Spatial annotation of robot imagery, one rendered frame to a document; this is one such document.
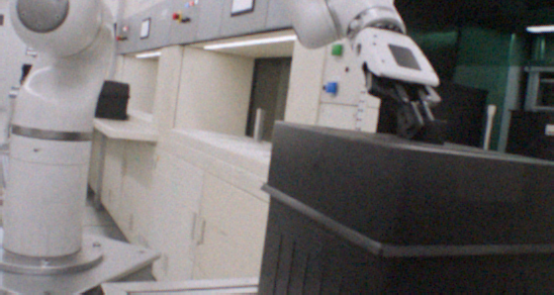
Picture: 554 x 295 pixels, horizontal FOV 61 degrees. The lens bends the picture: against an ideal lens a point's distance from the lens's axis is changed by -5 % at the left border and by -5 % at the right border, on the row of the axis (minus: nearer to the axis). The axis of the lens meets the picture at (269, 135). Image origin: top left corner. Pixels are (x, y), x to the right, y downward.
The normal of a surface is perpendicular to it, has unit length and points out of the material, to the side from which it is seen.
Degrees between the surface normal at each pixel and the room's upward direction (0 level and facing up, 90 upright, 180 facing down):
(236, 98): 90
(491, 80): 90
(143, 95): 90
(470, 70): 90
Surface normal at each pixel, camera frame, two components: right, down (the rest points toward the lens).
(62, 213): 0.75, 0.14
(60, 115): 0.58, 0.05
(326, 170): -0.91, -0.10
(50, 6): 0.29, 0.02
